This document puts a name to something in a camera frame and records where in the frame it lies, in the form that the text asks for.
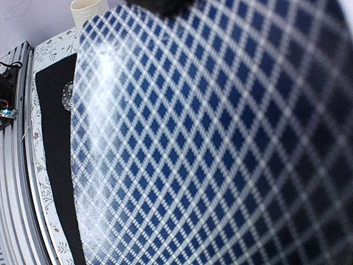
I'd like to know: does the black white chip stack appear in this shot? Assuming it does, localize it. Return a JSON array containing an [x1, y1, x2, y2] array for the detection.
[[61, 81, 73, 112]]

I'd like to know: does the black poker playing mat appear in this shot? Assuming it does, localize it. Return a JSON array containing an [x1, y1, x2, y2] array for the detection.
[[35, 54, 85, 264]]

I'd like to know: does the cream ceramic mug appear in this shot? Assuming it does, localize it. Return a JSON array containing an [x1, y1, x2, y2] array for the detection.
[[70, 0, 109, 31]]

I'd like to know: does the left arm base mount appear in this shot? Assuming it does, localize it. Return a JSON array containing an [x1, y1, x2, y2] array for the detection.
[[1, 61, 23, 130]]

